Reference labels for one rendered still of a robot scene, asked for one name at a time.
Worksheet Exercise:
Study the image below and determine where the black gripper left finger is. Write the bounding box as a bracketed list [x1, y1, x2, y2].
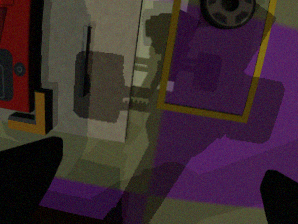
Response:
[0, 137, 64, 224]

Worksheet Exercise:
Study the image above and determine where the yellow rectangular outline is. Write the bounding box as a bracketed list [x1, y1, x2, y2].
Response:
[157, 0, 277, 123]

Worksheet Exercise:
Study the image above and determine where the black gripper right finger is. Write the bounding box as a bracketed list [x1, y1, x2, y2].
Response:
[259, 169, 298, 224]

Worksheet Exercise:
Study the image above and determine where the black wheel with grey hub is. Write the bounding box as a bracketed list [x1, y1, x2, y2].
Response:
[200, 0, 255, 30]

